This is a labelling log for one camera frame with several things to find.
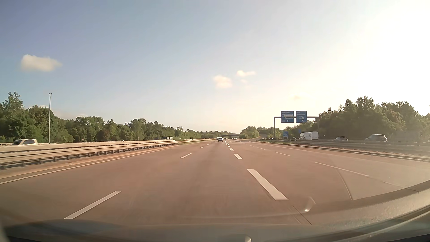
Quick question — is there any grey asphalt road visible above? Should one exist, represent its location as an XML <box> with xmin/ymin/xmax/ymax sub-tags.
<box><xmin>0</xmin><ymin>138</ymin><xmax>430</xmax><ymax>226</ymax></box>

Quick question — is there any row of green trees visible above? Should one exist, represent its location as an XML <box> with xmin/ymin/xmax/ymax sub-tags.
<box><xmin>0</xmin><ymin>92</ymin><xmax>236</xmax><ymax>144</ymax></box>

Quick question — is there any grass verge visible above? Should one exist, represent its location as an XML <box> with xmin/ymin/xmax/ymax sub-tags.
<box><xmin>257</xmin><ymin>139</ymin><xmax>303</xmax><ymax>146</ymax></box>

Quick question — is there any blue overhead sign gantry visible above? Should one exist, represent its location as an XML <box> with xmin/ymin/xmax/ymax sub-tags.
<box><xmin>273</xmin><ymin>110</ymin><xmax>320</xmax><ymax>140</ymax></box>

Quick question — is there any grey metal guard rail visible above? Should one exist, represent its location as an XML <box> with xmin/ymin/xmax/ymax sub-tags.
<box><xmin>0</xmin><ymin>139</ymin><xmax>215</xmax><ymax>171</ymax></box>

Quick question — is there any wood of green trees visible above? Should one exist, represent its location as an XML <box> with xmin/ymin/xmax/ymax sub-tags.
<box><xmin>241</xmin><ymin>96</ymin><xmax>430</xmax><ymax>142</ymax></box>

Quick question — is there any car's own bonnet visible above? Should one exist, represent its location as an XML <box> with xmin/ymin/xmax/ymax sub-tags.
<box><xmin>0</xmin><ymin>180</ymin><xmax>430</xmax><ymax>242</ymax></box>

